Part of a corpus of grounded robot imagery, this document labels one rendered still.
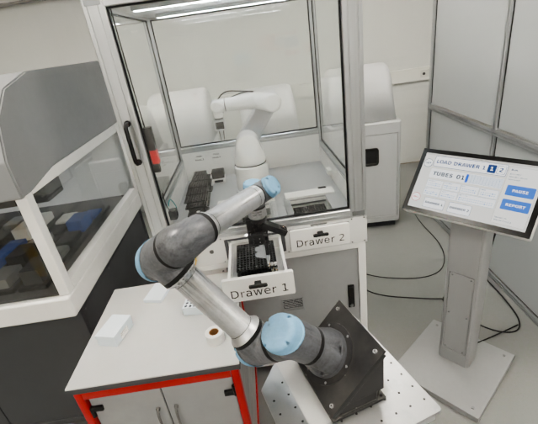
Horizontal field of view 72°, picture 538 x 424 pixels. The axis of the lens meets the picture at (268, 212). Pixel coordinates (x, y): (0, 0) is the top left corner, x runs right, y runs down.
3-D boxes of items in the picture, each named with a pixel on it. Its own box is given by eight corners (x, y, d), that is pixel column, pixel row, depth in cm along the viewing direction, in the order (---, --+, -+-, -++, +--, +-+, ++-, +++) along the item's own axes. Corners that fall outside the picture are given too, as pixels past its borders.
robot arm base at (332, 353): (356, 349, 109) (334, 339, 104) (327, 389, 110) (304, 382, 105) (329, 320, 122) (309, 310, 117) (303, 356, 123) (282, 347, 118)
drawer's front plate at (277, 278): (295, 293, 151) (293, 271, 146) (226, 304, 151) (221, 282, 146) (295, 290, 153) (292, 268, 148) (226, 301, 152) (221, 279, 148)
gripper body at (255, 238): (249, 239, 156) (245, 214, 150) (269, 236, 156) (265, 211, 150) (249, 249, 149) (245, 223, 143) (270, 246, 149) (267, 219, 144)
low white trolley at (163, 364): (268, 487, 162) (239, 363, 130) (128, 509, 162) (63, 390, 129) (260, 378, 215) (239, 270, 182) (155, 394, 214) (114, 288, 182)
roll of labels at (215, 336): (205, 347, 139) (202, 338, 137) (209, 333, 145) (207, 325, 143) (222, 346, 138) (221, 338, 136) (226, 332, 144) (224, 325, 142)
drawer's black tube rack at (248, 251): (279, 278, 159) (277, 265, 156) (238, 283, 159) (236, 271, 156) (274, 251, 179) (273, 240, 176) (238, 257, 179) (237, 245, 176)
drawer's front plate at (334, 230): (350, 242, 180) (349, 223, 176) (291, 251, 180) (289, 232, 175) (348, 241, 182) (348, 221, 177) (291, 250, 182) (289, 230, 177)
